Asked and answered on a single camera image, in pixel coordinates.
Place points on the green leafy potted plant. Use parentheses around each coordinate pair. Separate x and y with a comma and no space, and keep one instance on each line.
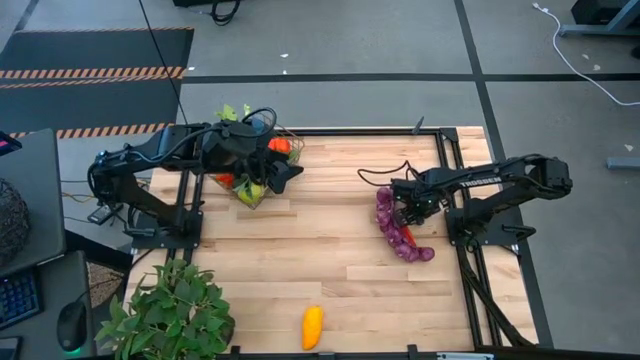
(170,310)

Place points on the grey floor block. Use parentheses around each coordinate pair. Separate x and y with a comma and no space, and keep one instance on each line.
(622,163)

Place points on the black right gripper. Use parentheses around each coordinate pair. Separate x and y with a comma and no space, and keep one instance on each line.
(420,192)

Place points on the backlit computer keyboard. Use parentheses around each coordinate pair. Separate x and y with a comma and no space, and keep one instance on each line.
(17,297)

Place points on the dark grey desk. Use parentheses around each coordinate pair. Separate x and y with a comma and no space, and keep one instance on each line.
(40,175)
(55,280)

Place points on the black floor box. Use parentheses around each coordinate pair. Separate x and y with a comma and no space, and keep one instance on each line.
(600,10)

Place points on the device with pink screen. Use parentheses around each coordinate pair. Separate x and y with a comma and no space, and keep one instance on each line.
(9,144)

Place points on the green long vegetable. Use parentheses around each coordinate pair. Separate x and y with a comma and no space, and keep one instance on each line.
(293,156)

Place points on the green white leek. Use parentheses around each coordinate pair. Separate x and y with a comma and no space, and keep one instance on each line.
(227,114)

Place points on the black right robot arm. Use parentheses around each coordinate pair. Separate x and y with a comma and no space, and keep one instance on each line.
(480,181)

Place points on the black handheld device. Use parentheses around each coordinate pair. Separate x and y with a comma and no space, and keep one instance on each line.
(100,215)

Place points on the dark woven ball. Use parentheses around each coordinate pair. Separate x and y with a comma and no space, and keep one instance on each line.
(12,220)

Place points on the light green apple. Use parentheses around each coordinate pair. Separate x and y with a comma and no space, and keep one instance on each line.
(252,192)

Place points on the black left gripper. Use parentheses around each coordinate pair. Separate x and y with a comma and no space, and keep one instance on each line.
(235,147)

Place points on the purple grape bunch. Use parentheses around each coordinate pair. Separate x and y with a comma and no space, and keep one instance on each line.
(385,220)

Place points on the black computer mouse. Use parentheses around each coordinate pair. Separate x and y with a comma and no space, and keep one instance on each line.
(71,325)

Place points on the red chili pepper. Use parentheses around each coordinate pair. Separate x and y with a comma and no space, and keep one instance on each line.
(409,236)

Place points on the blue-grey bench leg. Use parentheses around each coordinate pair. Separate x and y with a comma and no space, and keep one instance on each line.
(590,31)

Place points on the grey metal bracket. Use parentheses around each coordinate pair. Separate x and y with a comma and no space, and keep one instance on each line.
(465,356)

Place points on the reddish orange tangerine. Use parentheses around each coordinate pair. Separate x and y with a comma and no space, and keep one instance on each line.
(225,179)

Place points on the yellow toy pepper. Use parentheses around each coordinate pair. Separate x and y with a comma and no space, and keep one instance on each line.
(312,327)

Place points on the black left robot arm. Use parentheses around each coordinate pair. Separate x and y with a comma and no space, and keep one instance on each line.
(150,150)

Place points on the black hazard-striped floor mat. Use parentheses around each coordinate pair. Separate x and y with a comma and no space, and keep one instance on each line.
(75,50)

